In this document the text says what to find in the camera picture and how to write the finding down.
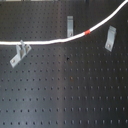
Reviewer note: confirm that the black perforated breadboard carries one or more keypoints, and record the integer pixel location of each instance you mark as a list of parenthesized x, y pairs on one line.
[(78, 84)]

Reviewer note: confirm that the left grey metal clip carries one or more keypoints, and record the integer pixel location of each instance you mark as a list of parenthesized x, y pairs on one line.
[(21, 51)]

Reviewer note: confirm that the grey metal clip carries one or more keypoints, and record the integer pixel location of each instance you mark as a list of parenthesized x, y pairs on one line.
[(21, 51), (69, 26), (110, 38)]

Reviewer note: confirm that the middle grey metal clip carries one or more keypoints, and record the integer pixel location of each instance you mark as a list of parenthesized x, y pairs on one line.
[(69, 26)]

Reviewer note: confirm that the right grey metal clip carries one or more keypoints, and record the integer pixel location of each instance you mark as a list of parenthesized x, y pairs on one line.
[(110, 38)]

